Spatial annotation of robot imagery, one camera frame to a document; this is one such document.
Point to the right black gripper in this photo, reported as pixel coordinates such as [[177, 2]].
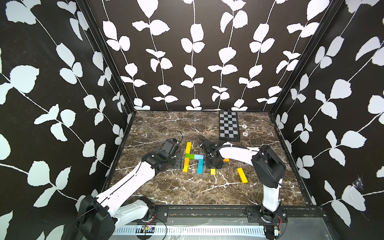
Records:
[[219, 166]]

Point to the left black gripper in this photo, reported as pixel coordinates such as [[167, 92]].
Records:
[[179, 161]]

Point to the yellow-orange long block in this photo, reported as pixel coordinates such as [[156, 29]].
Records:
[[186, 165]]

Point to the teal long block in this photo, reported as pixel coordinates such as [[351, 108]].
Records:
[[200, 166]]

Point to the light blue short block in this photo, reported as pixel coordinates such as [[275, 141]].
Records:
[[198, 157]]

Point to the green short block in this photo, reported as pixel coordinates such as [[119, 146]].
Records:
[[189, 156]]

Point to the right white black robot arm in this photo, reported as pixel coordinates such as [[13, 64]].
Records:
[[269, 168]]

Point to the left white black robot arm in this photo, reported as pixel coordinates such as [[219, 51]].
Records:
[[100, 216]]

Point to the black white checkerboard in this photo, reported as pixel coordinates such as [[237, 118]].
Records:
[[229, 126]]

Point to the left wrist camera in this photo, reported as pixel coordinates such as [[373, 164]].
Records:
[[170, 147]]

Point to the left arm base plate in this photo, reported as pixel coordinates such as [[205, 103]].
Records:
[[156, 214]]

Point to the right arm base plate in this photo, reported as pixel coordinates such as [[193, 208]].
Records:
[[262, 216]]

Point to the white perforated cable duct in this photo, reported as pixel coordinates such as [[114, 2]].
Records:
[[161, 230]]

